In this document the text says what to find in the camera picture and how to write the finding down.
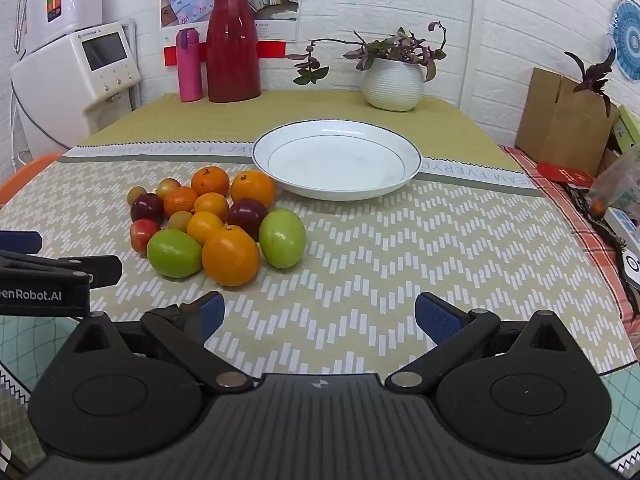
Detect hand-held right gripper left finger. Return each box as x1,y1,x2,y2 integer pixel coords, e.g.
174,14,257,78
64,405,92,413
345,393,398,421
64,291,254,394

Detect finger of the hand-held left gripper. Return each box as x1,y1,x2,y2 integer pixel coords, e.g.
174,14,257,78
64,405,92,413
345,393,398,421
0,231,44,255
0,250,124,289

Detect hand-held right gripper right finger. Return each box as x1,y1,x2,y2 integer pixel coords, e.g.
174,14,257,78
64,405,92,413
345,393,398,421
384,291,583,392

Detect large orange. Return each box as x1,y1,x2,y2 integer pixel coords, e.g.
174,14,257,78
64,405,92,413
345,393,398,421
230,170,277,209
201,225,261,287

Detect small red apple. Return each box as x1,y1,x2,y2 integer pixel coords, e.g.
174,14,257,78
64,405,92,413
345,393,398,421
130,218,162,255

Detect green jujube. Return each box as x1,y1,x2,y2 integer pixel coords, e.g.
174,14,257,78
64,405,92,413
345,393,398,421
146,228,203,279
258,208,307,269

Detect dark red plum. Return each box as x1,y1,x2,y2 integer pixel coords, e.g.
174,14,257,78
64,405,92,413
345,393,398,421
130,193,165,224
227,198,270,242

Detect small yellow-orange orange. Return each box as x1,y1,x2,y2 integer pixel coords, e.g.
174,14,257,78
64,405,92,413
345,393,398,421
193,192,230,222

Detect deep orange mandarin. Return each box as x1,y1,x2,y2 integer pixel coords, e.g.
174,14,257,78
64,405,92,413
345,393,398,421
191,166,231,197
163,186,200,219

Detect white round plate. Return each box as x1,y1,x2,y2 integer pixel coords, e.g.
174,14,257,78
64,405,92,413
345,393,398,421
251,120,422,201

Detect teal lattice patterned cloth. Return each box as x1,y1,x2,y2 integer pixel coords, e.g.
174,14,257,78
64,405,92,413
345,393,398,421
0,316,640,478

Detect orange chair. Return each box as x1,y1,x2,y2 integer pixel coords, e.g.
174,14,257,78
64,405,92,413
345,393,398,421
0,152,66,206

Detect white water dispenser with screen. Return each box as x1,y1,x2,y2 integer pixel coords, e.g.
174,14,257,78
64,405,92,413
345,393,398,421
10,19,142,158

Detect red plaid cloth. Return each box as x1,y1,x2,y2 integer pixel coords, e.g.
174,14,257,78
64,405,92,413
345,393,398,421
500,145,640,331

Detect red envelope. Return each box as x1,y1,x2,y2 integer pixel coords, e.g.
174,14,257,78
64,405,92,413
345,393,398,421
536,160,596,190

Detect black and white gadget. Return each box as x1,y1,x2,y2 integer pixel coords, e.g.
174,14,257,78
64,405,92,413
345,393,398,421
620,247,640,291

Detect pink water bottle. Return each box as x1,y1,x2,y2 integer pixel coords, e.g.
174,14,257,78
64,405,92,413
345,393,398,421
175,28,204,103

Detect clear plastic bag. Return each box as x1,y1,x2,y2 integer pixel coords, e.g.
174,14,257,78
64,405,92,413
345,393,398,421
587,146,640,221

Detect red paper strip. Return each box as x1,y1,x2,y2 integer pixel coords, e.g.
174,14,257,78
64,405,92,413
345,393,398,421
161,40,287,67

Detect brown cardboard box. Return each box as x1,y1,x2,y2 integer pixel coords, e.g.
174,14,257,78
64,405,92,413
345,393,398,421
515,67,621,177

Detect white potted trailing plant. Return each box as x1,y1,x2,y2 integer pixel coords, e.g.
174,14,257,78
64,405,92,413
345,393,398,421
286,21,448,112

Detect red thermos jug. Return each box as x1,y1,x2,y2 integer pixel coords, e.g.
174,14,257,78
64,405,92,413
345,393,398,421
206,0,262,104

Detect green box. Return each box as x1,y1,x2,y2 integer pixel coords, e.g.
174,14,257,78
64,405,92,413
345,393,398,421
611,105,640,153

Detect dark purple leafy plant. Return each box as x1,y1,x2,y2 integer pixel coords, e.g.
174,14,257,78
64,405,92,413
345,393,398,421
564,47,618,118

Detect large blue round wall decoration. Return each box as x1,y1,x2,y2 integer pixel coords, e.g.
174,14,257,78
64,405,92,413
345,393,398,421
611,0,640,82

